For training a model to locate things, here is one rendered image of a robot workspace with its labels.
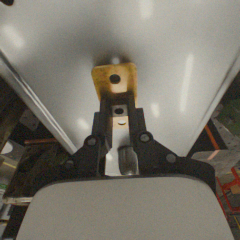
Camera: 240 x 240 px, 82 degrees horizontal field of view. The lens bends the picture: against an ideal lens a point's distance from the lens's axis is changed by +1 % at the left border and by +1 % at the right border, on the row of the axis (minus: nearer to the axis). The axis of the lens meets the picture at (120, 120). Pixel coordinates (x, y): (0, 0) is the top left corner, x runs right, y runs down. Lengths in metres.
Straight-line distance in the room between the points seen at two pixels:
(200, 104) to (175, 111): 0.03
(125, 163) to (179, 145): 0.10
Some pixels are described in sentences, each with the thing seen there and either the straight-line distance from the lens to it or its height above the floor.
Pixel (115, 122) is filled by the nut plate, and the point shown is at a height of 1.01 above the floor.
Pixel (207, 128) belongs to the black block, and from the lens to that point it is 0.37.
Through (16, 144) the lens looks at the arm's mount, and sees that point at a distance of 0.79.
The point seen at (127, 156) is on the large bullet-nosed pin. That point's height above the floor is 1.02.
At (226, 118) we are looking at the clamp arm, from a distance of 0.23.
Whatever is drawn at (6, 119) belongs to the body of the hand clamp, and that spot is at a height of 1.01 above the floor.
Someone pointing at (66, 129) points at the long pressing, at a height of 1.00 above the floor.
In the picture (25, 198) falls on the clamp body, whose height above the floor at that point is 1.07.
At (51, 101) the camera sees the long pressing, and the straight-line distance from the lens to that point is 0.17.
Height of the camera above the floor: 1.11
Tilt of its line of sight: 39 degrees down
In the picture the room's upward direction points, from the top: 179 degrees clockwise
